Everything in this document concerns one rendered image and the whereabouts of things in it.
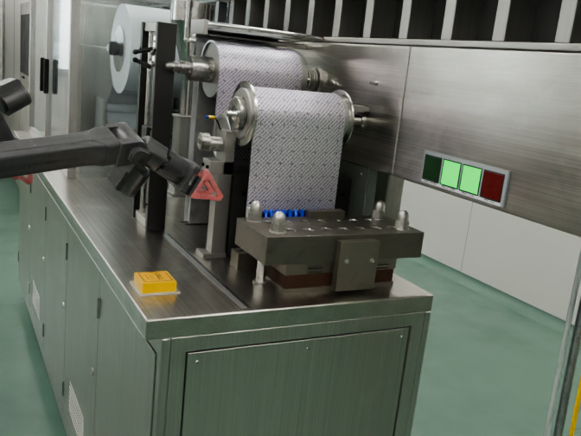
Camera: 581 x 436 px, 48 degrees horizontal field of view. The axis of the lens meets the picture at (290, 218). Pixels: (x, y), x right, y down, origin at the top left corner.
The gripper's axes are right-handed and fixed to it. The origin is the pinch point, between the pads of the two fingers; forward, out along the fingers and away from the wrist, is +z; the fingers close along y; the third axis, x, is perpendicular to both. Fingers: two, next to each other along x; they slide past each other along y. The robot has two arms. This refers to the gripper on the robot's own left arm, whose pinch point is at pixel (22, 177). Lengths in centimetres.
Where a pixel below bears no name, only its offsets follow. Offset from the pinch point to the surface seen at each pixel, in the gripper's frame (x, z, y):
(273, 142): -38, 5, -46
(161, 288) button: 2.7, 14.1, -47.5
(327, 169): -48, 17, -51
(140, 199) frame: -26.7, 25.0, 1.9
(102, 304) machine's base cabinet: 2.3, 33.8, -12.7
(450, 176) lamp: -50, 13, -83
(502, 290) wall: -245, 252, 9
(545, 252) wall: -254, 216, -16
